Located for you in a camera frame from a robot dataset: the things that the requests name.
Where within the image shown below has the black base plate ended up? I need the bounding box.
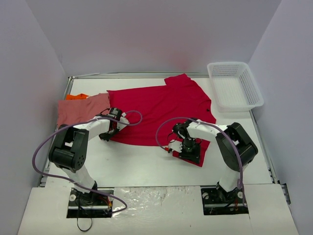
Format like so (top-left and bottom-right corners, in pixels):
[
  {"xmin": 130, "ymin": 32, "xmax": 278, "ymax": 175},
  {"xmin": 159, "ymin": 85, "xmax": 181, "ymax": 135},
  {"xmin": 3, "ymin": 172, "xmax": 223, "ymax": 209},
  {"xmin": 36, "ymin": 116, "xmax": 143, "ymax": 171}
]
[
  {"xmin": 67, "ymin": 188, "xmax": 113, "ymax": 218},
  {"xmin": 201, "ymin": 186, "xmax": 249, "ymax": 215}
]

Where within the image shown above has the white plastic basket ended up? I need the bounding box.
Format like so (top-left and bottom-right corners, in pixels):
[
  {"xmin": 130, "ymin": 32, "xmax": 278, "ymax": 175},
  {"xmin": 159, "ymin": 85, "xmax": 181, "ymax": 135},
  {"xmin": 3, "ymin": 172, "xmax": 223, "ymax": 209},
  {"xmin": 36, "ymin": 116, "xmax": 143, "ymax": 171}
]
[{"xmin": 207, "ymin": 62, "xmax": 264, "ymax": 112}]

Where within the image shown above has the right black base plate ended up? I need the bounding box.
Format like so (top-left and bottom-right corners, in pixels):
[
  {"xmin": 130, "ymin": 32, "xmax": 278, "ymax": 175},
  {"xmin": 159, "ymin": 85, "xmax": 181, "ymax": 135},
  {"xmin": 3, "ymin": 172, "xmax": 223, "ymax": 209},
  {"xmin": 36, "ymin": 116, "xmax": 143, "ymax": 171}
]
[{"xmin": 201, "ymin": 186, "xmax": 249, "ymax": 215}]

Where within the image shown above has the pink folded t-shirt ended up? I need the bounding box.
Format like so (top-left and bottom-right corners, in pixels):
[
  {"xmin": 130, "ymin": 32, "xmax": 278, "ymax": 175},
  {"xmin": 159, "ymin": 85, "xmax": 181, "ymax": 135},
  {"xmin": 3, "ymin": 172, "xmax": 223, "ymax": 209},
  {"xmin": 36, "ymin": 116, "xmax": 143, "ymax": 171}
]
[{"xmin": 57, "ymin": 93, "xmax": 110, "ymax": 127}]

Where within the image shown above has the purple cable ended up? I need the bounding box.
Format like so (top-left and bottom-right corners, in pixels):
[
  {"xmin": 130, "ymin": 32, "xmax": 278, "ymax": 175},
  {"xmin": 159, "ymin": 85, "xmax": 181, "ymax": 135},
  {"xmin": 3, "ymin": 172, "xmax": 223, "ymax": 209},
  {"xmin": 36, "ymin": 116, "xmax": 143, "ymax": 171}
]
[
  {"xmin": 156, "ymin": 117, "xmax": 246, "ymax": 206},
  {"xmin": 32, "ymin": 110, "xmax": 143, "ymax": 212}
]

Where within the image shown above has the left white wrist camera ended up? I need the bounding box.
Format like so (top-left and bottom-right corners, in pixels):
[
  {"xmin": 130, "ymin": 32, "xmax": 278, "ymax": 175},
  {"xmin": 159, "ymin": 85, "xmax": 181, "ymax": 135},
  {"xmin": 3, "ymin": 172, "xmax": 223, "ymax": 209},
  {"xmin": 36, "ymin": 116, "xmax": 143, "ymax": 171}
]
[{"xmin": 117, "ymin": 117, "xmax": 130, "ymax": 131}]

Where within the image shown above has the orange folded t-shirt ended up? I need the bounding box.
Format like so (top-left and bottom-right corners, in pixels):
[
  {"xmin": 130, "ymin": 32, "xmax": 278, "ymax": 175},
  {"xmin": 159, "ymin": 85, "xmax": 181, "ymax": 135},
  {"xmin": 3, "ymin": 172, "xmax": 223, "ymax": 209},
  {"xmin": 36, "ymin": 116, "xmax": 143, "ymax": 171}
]
[{"xmin": 66, "ymin": 94, "xmax": 89, "ymax": 100}]

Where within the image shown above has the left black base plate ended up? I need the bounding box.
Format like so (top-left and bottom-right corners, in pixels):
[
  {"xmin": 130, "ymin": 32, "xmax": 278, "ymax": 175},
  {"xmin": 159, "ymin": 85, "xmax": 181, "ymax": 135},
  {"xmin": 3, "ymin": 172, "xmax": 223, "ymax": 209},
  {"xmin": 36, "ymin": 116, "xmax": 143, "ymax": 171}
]
[{"xmin": 67, "ymin": 188, "xmax": 113, "ymax": 218}]

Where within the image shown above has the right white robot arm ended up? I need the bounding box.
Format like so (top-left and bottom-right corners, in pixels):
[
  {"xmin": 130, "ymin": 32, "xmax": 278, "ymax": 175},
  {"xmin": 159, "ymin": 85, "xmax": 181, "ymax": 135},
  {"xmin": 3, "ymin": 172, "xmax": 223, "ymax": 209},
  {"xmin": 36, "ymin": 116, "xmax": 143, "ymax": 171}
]
[{"xmin": 168, "ymin": 118, "xmax": 258, "ymax": 203}]

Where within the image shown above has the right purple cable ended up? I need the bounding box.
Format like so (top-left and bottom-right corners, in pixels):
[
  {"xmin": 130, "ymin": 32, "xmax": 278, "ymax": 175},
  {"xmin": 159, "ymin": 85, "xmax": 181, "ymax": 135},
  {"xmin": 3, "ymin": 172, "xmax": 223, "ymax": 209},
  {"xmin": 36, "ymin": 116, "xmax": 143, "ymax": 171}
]
[{"xmin": 156, "ymin": 117, "xmax": 246, "ymax": 206}]

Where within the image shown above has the black cable loop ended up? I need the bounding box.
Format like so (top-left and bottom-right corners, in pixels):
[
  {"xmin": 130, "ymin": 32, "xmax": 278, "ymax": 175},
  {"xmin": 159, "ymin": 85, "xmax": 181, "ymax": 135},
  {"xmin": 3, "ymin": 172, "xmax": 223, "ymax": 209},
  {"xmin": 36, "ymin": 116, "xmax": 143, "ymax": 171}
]
[{"xmin": 76, "ymin": 216, "xmax": 93, "ymax": 233}]

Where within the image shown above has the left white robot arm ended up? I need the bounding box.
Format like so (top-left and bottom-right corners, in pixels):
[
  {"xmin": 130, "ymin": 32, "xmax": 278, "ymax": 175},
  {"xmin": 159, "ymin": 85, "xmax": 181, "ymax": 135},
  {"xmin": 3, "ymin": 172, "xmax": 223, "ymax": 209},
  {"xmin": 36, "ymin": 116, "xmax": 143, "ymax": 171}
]
[{"xmin": 48, "ymin": 108, "xmax": 124, "ymax": 205}]

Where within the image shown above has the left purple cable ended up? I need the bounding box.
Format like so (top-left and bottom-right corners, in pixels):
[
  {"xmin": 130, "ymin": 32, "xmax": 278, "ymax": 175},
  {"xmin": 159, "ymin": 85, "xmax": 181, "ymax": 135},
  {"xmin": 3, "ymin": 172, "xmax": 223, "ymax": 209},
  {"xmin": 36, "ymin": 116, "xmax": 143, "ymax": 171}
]
[{"xmin": 32, "ymin": 110, "xmax": 143, "ymax": 212}]

